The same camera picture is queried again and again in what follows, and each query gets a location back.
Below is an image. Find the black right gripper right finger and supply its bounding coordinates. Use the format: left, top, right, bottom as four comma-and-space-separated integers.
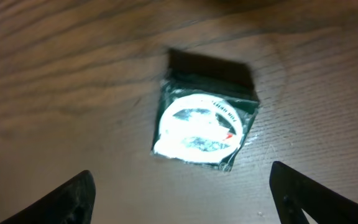
269, 161, 358, 224

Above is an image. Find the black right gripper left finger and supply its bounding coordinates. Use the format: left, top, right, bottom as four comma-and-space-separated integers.
1, 170, 96, 224

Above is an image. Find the round tape packet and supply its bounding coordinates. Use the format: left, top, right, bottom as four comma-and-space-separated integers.
151, 78, 260, 172

